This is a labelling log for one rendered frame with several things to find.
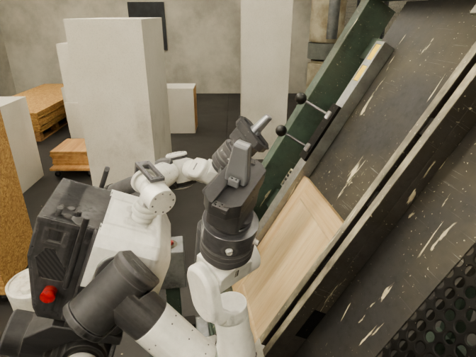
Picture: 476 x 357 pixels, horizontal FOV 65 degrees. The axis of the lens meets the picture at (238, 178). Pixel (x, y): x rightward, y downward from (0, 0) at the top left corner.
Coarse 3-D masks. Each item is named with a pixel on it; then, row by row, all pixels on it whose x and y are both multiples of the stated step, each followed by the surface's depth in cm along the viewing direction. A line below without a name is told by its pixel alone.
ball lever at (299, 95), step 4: (296, 96) 118; (300, 96) 117; (304, 96) 117; (296, 100) 118; (300, 100) 117; (304, 100) 117; (300, 104) 119; (308, 104) 118; (312, 104) 118; (316, 108) 118; (320, 108) 117; (320, 112) 118; (324, 112) 117; (328, 112) 116; (324, 116) 117; (328, 116) 116
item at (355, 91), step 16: (384, 48) 109; (368, 64) 111; (352, 80) 115; (368, 80) 112; (352, 96) 113; (336, 128) 117; (320, 144) 118; (288, 176) 126; (288, 192) 123; (272, 208) 127
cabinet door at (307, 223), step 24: (312, 192) 113; (288, 216) 120; (312, 216) 108; (336, 216) 98; (264, 240) 127; (288, 240) 114; (312, 240) 103; (264, 264) 121; (288, 264) 109; (312, 264) 99; (240, 288) 128; (264, 288) 115; (288, 288) 104; (264, 312) 109
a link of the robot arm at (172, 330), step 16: (160, 320) 70; (176, 320) 72; (144, 336) 69; (160, 336) 69; (176, 336) 70; (192, 336) 73; (208, 336) 78; (160, 352) 70; (176, 352) 70; (192, 352) 71; (208, 352) 73
